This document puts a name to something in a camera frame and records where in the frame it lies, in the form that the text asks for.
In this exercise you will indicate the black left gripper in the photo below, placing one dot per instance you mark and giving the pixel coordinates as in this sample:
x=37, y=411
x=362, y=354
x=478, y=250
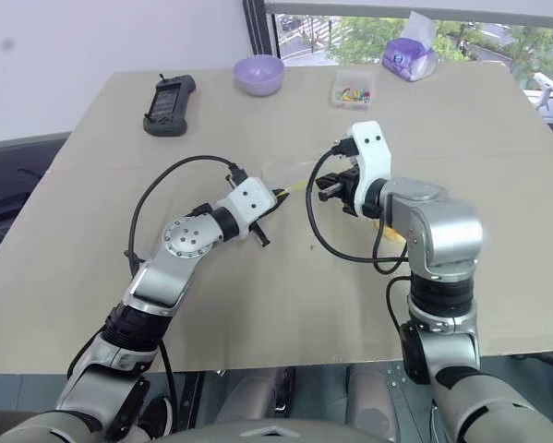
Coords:
x=260, y=238

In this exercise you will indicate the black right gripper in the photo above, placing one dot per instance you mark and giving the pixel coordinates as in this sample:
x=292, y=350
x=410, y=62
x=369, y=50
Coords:
x=347, y=189

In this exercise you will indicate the clear plastic bag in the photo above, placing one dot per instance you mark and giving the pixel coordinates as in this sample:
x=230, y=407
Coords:
x=283, y=171

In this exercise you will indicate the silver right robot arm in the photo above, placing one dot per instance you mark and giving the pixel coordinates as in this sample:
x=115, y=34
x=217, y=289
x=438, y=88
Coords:
x=442, y=221

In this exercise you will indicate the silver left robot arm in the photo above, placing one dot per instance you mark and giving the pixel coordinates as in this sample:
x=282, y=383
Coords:
x=188, y=237

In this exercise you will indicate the orange snack packet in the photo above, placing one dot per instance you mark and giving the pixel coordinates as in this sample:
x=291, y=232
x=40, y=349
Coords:
x=391, y=234

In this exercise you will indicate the clear box of colourful pins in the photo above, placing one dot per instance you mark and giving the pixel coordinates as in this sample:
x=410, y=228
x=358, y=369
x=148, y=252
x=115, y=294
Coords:
x=351, y=90

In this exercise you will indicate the purple plastic bowl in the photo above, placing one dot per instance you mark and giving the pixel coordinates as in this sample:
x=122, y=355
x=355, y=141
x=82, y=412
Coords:
x=259, y=74

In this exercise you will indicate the black handheld remote controller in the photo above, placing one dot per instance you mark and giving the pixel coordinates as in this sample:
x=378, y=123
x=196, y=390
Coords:
x=170, y=106

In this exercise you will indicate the purple tissue pack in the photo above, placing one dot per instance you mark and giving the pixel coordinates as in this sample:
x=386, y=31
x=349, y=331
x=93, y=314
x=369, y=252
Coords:
x=410, y=57

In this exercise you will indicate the grey metal plate with screws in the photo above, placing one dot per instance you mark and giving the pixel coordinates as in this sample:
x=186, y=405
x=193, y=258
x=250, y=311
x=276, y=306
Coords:
x=403, y=376

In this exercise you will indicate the grey robot torso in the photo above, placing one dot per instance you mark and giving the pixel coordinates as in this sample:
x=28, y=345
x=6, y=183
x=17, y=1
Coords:
x=276, y=431

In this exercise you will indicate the black chair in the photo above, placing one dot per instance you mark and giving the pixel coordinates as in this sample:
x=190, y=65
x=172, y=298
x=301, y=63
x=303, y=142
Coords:
x=8, y=194

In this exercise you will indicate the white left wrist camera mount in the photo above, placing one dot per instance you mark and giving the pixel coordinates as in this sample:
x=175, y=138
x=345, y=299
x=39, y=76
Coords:
x=250, y=198

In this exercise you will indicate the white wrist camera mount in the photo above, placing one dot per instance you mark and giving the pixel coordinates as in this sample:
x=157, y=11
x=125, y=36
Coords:
x=373, y=157
x=250, y=198

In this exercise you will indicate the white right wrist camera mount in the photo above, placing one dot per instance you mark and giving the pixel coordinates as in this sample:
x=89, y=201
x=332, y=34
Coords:
x=373, y=157

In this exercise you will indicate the dark window frame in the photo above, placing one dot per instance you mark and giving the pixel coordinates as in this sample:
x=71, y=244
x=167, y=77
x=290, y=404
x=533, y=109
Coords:
x=257, y=27

